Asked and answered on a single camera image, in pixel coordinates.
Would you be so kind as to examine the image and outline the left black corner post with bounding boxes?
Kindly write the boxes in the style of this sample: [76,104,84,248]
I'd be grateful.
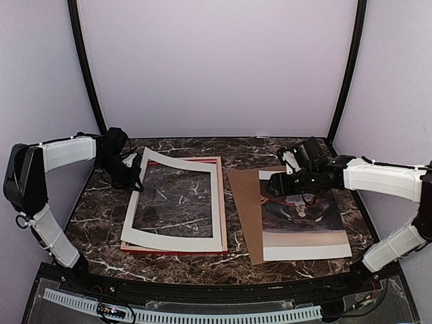
[67,0,107,134]

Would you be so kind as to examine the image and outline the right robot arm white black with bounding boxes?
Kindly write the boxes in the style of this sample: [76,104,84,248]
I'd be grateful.
[267,137,431,293]

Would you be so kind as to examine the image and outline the black corner post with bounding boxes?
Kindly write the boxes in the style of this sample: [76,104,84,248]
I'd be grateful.
[327,0,367,144]
[67,0,107,134]

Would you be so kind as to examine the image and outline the dark flower photo print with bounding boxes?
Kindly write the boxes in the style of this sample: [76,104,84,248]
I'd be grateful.
[259,170,352,261]

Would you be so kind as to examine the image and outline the brown cardboard backing board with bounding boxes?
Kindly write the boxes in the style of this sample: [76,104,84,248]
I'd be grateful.
[226,165,288,265]

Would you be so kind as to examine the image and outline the red wooden picture frame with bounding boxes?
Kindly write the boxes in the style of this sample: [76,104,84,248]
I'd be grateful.
[119,156,229,257]

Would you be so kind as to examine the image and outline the white slotted cable duct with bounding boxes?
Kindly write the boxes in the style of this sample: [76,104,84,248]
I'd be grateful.
[43,288,323,323]

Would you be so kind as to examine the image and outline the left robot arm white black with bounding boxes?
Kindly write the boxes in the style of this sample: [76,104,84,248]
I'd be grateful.
[3,128,143,294]

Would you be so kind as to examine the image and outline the white photo mat board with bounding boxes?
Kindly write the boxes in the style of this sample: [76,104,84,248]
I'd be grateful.
[120,146,224,252]

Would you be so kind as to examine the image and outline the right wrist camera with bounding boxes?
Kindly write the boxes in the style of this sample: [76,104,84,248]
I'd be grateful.
[276,148,300,175]

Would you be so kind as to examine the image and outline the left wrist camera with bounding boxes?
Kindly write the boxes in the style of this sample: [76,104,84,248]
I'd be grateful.
[122,152,139,168]

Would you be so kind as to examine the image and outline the clear acrylic sheet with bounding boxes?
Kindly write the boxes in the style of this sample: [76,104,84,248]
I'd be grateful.
[132,164,213,238]

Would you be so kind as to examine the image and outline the right black corner post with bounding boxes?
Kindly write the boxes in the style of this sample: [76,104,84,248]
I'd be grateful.
[327,0,367,144]

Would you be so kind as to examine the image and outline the black front table rail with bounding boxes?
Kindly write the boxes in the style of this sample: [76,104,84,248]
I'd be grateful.
[36,256,399,304]

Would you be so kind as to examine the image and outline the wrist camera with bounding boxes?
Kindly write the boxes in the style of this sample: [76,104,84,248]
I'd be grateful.
[276,148,300,175]
[122,152,139,168]

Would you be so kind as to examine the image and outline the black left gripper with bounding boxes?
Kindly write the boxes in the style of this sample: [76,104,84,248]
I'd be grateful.
[94,154,143,192]

